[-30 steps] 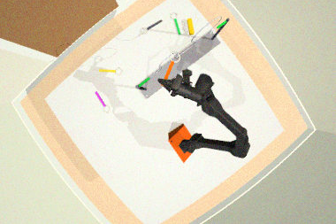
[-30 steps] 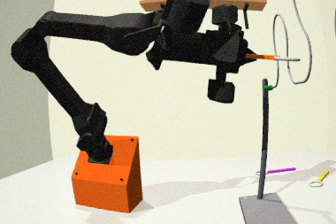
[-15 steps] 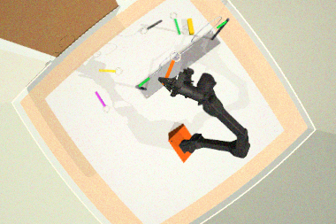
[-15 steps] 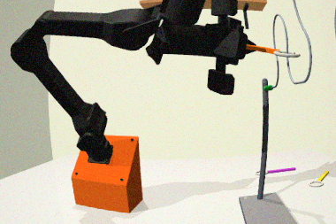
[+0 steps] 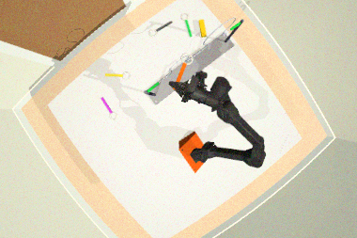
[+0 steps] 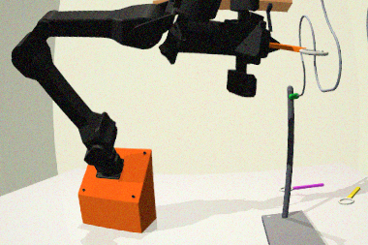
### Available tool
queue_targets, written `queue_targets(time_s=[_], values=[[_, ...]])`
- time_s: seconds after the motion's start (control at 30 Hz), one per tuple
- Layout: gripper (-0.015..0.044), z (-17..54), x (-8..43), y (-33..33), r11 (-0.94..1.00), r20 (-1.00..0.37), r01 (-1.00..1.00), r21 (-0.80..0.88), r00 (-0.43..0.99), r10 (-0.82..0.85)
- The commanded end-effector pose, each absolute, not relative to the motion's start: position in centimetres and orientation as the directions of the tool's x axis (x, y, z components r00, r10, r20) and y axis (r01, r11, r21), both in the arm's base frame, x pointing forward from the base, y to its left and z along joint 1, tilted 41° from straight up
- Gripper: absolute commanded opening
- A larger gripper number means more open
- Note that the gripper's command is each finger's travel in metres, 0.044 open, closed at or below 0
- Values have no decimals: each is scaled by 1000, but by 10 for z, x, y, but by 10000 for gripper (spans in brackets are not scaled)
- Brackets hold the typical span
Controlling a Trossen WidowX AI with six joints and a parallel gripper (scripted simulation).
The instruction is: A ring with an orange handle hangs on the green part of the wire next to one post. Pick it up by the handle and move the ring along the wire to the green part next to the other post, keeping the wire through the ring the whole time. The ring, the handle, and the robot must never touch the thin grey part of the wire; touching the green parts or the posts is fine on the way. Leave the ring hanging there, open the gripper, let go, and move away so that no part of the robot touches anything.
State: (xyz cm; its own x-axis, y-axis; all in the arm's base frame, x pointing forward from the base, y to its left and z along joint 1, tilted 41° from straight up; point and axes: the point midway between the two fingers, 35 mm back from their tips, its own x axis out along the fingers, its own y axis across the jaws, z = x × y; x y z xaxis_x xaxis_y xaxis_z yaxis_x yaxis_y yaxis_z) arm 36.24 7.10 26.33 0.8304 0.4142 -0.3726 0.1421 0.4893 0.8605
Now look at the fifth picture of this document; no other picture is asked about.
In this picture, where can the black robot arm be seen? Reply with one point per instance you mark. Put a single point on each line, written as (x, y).
(219, 99)

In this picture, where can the orange handle with grey loop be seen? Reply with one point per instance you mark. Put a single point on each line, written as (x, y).
(183, 66)

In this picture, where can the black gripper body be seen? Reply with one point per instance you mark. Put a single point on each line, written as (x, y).
(193, 92)

